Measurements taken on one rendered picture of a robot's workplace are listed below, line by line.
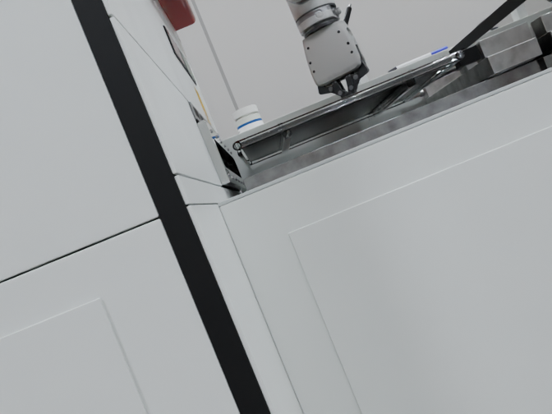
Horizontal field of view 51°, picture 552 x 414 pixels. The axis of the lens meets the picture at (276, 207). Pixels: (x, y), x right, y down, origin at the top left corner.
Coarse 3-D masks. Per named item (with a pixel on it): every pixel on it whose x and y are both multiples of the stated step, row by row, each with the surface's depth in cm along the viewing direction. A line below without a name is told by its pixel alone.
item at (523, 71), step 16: (528, 64) 90; (496, 80) 90; (512, 80) 90; (448, 96) 90; (464, 96) 90; (416, 112) 90; (432, 112) 90; (368, 128) 90; (384, 128) 90; (400, 128) 90; (336, 144) 90; (352, 144) 90; (304, 160) 90; (320, 160) 90; (256, 176) 90; (272, 176) 90
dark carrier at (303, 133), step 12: (432, 72) 91; (420, 84) 101; (372, 96) 91; (384, 96) 98; (348, 108) 94; (360, 108) 102; (372, 108) 111; (324, 120) 97; (336, 120) 105; (348, 120) 115; (300, 132) 101; (312, 132) 110; (264, 144) 96; (276, 144) 104; (252, 156) 109; (264, 156) 120
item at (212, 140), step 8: (200, 128) 80; (208, 128) 80; (208, 136) 80; (216, 136) 92; (208, 144) 80; (216, 144) 90; (224, 144) 109; (216, 152) 80; (224, 152) 105; (216, 160) 80; (232, 160) 123; (216, 168) 80; (224, 168) 80; (232, 168) 123; (224, 176) 80; (232, 176) 92; (240, 176) 123; (224, 184) 80; (232, 184) 88; (240, 184) 106
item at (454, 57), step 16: (432, 64) 85; (448, 64) 85; (384, 80) 85; (400, 80) 85; (352, 96) 85; (368, 96) 85; (320, 112) 85; (272, 128) 85; (288, 128) 85; (240, 144) 85
